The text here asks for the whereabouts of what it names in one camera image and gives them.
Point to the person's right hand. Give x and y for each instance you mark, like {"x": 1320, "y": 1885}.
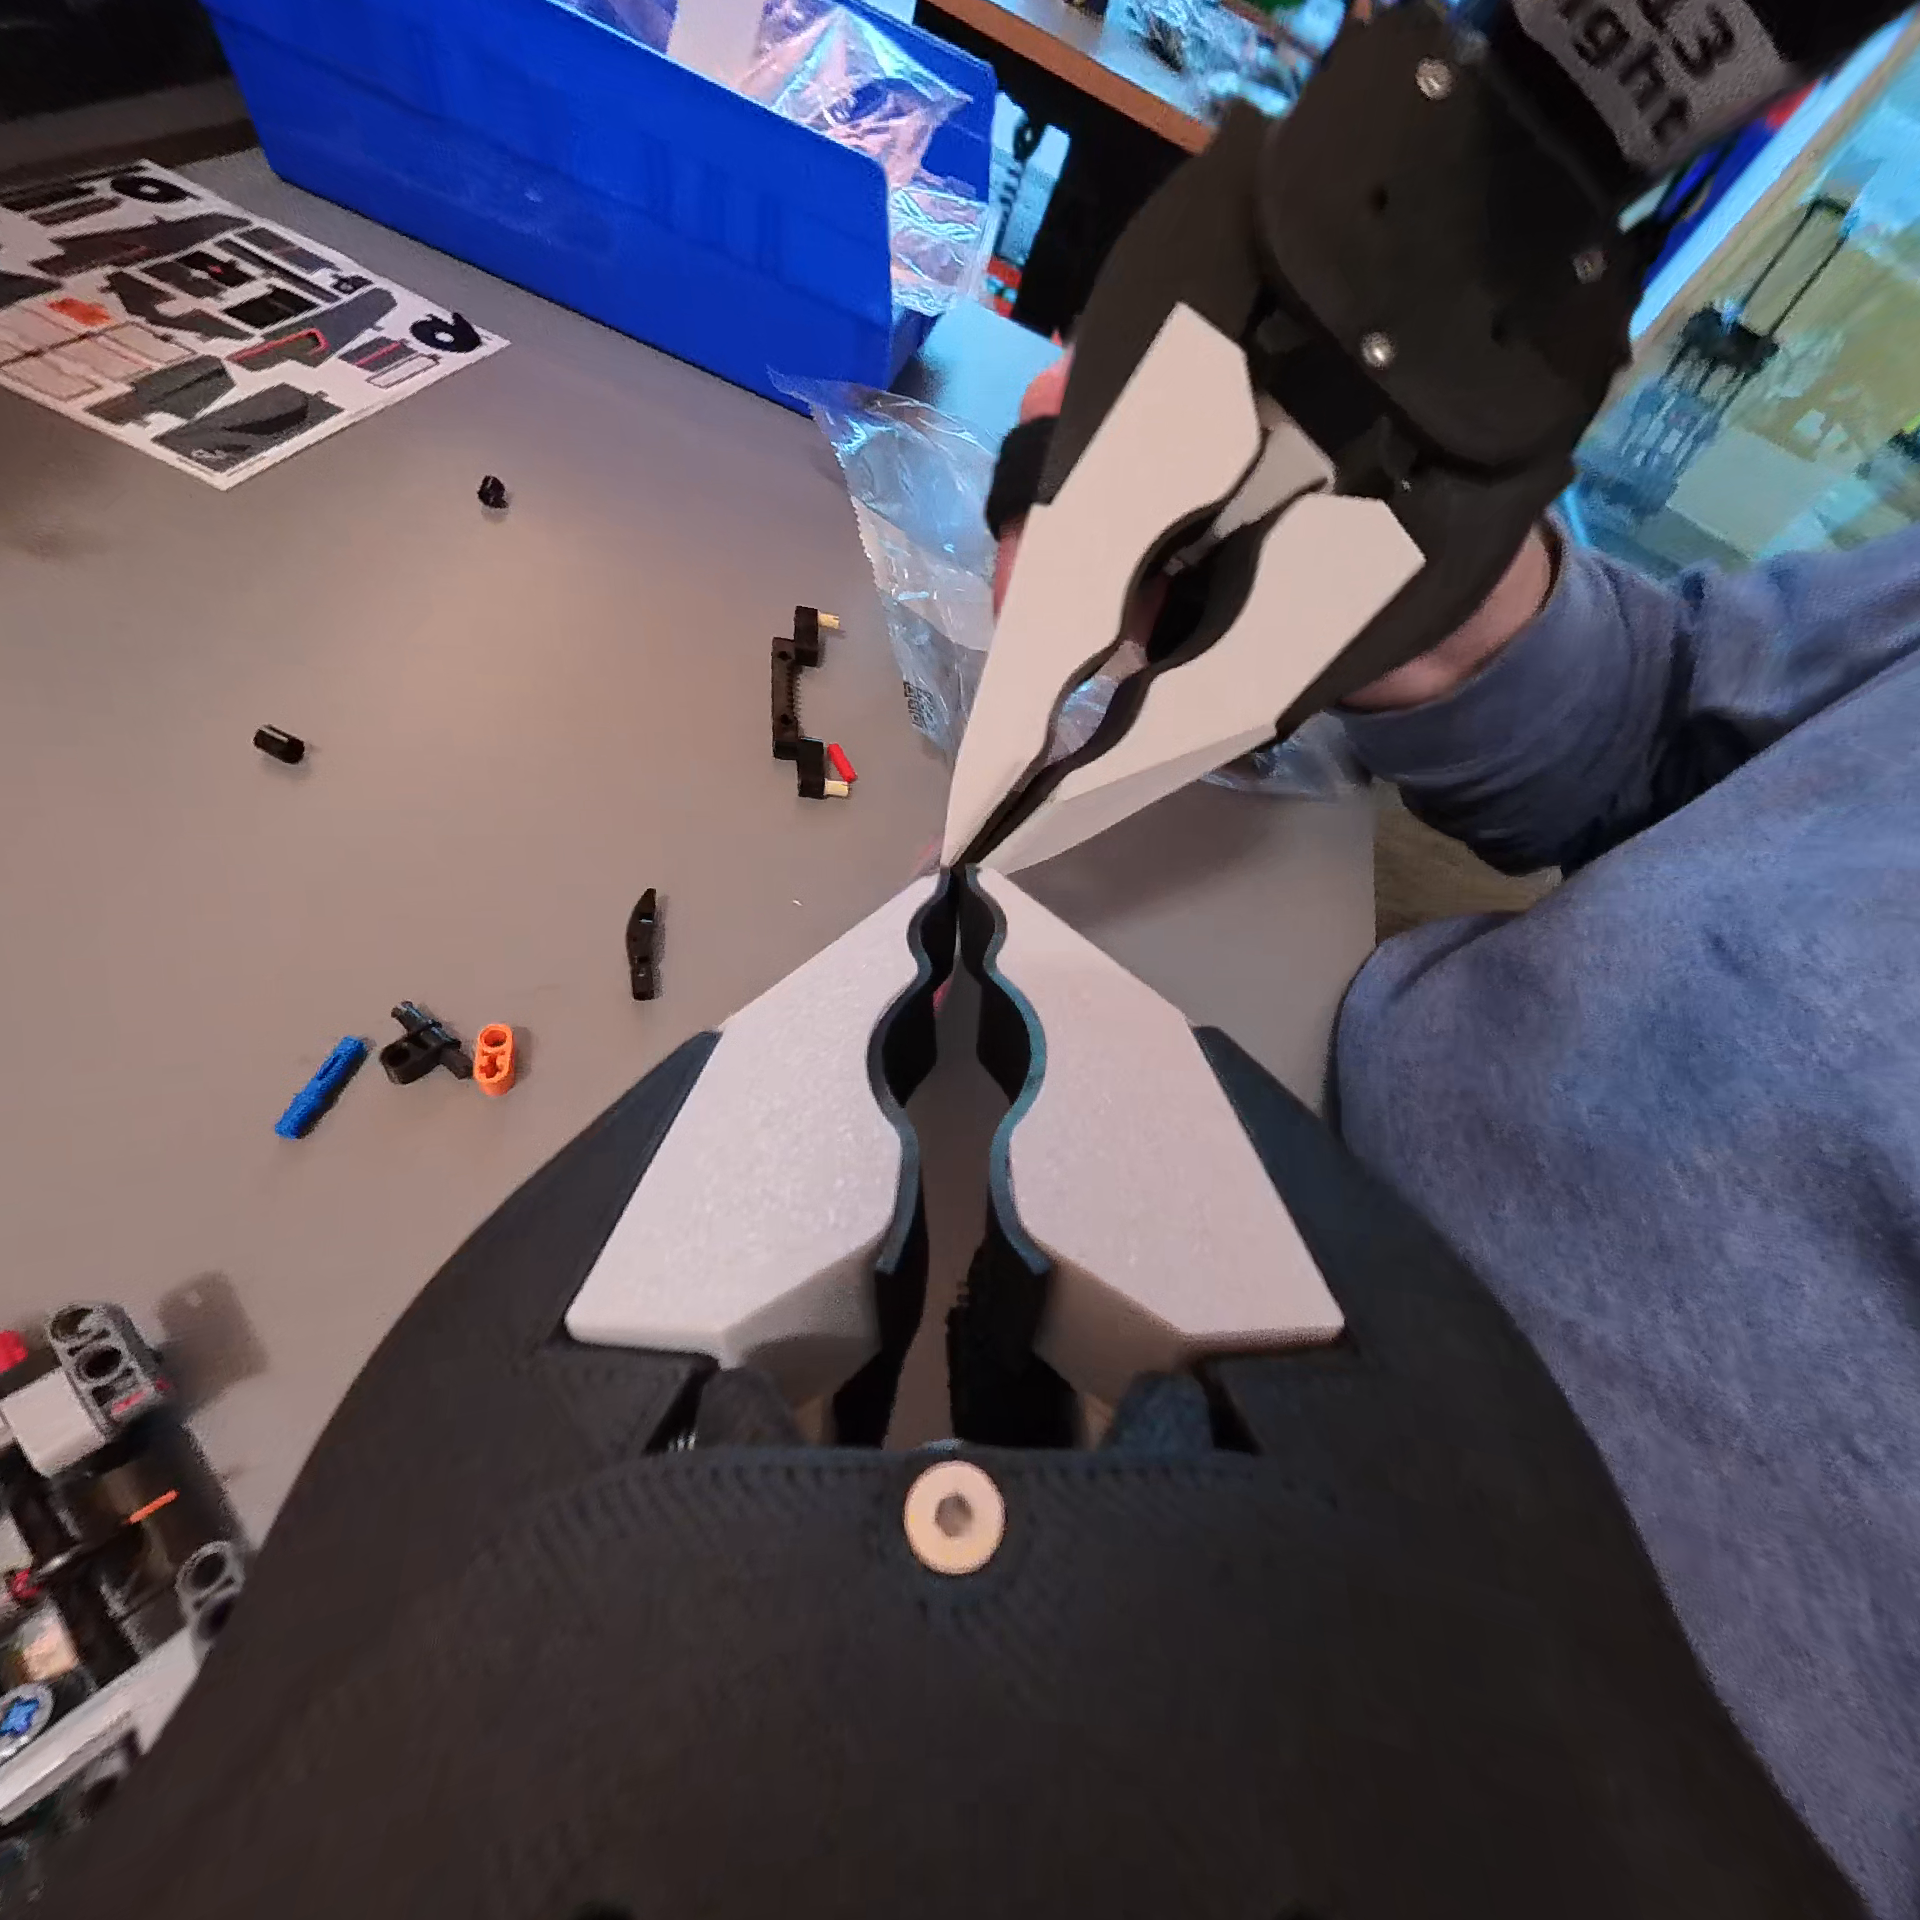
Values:
{"x": 1498, "y": 629}

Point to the blue storage bin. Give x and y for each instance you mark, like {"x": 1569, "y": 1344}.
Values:
{"x": 599, "y": 180}

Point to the lego car chassis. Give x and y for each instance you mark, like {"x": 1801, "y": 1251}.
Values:
{"x": 104, "y": 1513}

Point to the black curved lego piece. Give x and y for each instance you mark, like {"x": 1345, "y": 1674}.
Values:
{"x": 645, "y": 946}

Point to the black lego rack assembly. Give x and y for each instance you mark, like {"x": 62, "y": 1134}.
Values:
{"x": 792, "y": 705}

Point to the blue lego pin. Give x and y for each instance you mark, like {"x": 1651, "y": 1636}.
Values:
{"x": 322, "y": 1088}

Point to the sticker sheet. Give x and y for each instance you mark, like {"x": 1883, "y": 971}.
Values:
{"x": 195, "y": 318}

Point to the black lego pin connector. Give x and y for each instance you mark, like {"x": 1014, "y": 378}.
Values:
{"x": 419, "y": 1046}

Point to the orange lego connector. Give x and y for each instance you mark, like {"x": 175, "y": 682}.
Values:
{"x": 497, "y": 1055}

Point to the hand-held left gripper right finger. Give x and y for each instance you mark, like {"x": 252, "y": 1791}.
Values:
{"x": 1159, "y": 1183}

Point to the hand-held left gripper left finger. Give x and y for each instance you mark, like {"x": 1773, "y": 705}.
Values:
{"x": 751, "y": 1183}

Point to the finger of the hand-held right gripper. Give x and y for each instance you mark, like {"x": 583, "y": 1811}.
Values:
{"x": 1291, "y": 629}
{"x": 1111, "y": 496}

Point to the large clear plastic bag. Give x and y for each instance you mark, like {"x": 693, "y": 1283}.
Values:
{"x": 914, "y": 496}

